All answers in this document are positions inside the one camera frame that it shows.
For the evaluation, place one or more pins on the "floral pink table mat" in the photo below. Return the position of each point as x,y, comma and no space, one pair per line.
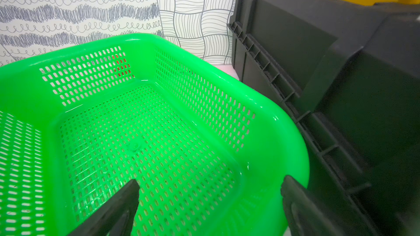
221,71

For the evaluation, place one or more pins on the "black plastic toolbox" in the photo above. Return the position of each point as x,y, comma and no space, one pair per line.
348,73

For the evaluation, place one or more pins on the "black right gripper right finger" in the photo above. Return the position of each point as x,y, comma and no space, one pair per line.
307,216

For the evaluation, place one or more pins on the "green plastic basket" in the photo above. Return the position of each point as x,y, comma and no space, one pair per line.
209,156

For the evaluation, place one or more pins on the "red object behind basket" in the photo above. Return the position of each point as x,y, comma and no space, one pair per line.
120,65

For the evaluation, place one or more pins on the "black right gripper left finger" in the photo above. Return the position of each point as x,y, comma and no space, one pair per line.
115,217

